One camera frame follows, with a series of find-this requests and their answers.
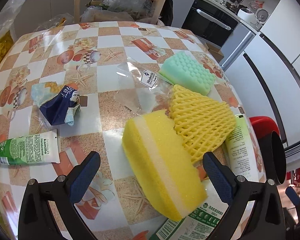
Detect light green lotion bottle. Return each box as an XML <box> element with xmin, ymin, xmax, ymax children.
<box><xmin>225</xmin><ymin>114</ymin><xmax>265</xmax><ymax>182</ymax></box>

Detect white bottle green cap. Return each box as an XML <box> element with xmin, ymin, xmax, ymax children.
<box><xmin>149</xmin><ymin>197</ymin><xmax>228</xmax><ymax>240</ymax></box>

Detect green hand cream tube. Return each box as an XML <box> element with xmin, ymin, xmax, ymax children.
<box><xmin>0</xmin><ymin>129</ymin><xmax>60</xmax><ymax>165</ymax></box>

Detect yellow foam fruit net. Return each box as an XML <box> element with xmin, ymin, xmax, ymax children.
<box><xmin>169</xmin><ymin>85</ymin><xmax>236</xmax><ymax>164</ymax></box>

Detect blue wrapper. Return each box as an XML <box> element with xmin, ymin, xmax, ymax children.
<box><xmin>31</xmin><ymin>82</ymin><xmax>88</xmax><ymax>126</ymax></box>

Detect yellow white sponge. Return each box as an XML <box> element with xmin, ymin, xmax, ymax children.
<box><xmin>122</xmin><ymin>110</ymin><xmax>207</xmax><ymax>221</ymax></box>

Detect black trash bin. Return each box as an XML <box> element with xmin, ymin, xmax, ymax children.
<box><xmin>258</xmin><ymin>131</ymin><xmax>287</xmax><ymax>185</ymax></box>

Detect white refrigerator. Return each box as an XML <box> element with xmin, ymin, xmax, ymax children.
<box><xmin>225</xmin><ymin>0</ymin><xmax>300</xmax><ymax>157</ymax></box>

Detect patterned tablecloth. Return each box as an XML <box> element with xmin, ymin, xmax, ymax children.
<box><xmin>0</xmin><ymin>21</ymin><xmax>243</xmax><ymax>239</ymax></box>

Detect cardboard box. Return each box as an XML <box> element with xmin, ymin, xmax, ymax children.
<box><xmin>205</xmin><ymin>43</ymin><xmax>224</xmax><ymax>63</ymax></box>

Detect green wavy sponge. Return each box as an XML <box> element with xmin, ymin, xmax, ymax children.
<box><xmin>159</xmin><ymin>52</ymin><xmax>216</xmax><ymax>96</ymax></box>

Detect clear plastic wrapper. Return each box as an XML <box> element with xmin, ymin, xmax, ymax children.
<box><xmin>115</xmin><ymin>58</ymin><xmax>173</xmax><ymax>115</ymax></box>

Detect white rice cooker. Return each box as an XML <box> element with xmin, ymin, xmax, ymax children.
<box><xmin>237</xmin><ymin>8</ymin><xmax>256</xmax><ymax>23</ymax></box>

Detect black built-in oven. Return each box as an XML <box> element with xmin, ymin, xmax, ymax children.
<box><xmin>182</xmin><ymin>0</ymin><xmax>238</xmax><ymax>47</ymax></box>

